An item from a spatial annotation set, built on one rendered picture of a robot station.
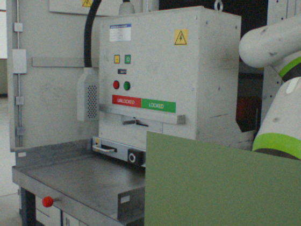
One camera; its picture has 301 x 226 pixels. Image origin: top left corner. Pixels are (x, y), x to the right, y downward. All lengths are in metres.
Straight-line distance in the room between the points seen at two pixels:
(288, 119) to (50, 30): 1.18
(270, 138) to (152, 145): 0.21
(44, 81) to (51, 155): 0.37
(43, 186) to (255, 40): 0.76
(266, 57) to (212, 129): 0.31
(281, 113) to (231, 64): 0.58
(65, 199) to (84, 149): 0.44
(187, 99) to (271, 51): 0.30
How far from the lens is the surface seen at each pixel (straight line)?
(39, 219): 2.81
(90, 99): 1.35
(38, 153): 1.37
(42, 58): 1.59
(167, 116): 1.12
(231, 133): 1.27
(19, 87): 1.58
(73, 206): 1.05
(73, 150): 1.45
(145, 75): 1.24
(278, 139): 0.65
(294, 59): 1.11
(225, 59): 1.20
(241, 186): 0.57
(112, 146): 1.38
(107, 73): 1.40
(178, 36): 1.14
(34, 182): 1.23
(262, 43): 0.99
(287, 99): 0.70
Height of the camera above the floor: 1.22
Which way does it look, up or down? 8 degrees down
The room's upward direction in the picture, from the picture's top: 2 degrees clockwise
